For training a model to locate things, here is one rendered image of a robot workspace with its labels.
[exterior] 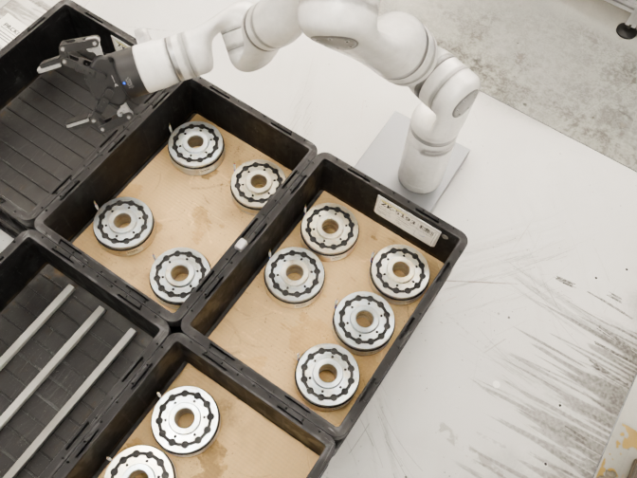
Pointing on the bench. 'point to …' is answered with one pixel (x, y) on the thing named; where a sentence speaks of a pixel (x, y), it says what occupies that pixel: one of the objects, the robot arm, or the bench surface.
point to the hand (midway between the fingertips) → (56, 97)
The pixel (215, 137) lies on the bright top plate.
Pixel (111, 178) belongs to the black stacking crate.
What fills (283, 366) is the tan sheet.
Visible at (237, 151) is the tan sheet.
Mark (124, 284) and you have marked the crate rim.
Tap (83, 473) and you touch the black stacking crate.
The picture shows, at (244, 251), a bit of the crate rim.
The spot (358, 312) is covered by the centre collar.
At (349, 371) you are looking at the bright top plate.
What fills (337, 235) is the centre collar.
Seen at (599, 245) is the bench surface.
